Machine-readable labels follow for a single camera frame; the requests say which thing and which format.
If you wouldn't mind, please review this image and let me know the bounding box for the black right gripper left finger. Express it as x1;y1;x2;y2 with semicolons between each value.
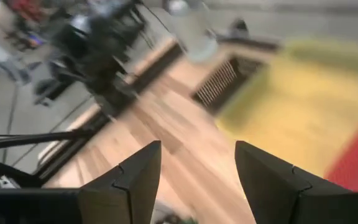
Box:
79;140;162;224

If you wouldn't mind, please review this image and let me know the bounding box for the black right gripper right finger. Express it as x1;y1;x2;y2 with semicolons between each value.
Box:
234;141;358;224

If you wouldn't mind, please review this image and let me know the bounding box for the yellow translucent plastic bin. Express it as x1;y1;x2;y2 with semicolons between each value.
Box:
216;39;358;181

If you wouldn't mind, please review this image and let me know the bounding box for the black plastic basket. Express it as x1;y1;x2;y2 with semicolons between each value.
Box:
192;57;262;110

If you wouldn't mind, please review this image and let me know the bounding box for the black aluminium table frame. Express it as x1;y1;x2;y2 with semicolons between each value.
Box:
0;34;280;189

